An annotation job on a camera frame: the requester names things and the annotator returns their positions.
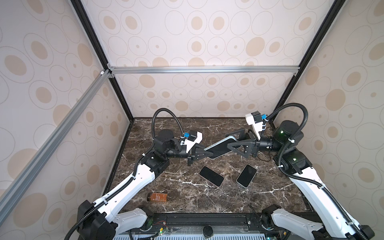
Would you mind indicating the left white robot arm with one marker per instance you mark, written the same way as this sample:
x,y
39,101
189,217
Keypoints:
x,y
102,219

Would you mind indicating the black corner frame post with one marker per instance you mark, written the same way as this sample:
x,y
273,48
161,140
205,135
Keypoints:
x,y
321,28
98,49

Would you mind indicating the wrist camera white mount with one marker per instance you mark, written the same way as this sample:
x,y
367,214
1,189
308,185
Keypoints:
x,y
188,140
257,121

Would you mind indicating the small orange brown bottle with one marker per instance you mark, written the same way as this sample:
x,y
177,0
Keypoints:
x,y
157,197

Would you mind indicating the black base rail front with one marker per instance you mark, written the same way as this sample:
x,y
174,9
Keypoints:
x,y
225,226

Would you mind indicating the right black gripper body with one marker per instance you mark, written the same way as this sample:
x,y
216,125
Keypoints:
x,y
256,144

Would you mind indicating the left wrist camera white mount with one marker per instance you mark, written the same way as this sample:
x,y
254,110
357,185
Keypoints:
x,y
188,140

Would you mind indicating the black smartphone on table centre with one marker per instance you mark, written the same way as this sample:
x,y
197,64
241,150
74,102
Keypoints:
x,y
211,176

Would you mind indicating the black round knob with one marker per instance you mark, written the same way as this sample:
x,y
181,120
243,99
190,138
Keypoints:
x,y
208,232

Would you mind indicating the light blue phone case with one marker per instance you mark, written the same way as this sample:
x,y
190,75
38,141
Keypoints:
x,y
225,138

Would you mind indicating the black corner frame post right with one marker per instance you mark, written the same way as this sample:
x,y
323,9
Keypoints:
x,y
321,28

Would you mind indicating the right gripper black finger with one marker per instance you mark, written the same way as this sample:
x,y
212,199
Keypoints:
x,y
239,135
237,147

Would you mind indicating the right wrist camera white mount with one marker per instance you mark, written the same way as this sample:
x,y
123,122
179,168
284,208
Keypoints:
x,y
257,121

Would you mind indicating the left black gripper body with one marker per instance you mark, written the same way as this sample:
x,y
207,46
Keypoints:
x,y
189,155

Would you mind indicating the black smartphone white rim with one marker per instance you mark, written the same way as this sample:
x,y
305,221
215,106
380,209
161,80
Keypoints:
x,y
246,176

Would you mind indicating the silver aluminium rail left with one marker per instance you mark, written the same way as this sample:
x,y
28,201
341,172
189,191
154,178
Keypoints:
x,y
21,184

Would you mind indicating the black corner frame post left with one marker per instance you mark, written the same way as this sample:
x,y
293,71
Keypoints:
x,y
98,49

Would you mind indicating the silver aluminium rail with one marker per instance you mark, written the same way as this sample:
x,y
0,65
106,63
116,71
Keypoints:
x,y
201,70
21,184

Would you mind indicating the silver aluminium rail back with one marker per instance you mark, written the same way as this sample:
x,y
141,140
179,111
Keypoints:
x,y
201,70

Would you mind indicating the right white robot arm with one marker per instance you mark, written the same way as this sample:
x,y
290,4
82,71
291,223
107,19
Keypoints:
x,y
336,223

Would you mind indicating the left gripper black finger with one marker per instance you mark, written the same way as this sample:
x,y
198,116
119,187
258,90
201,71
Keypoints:
x,y
199,147
204,154

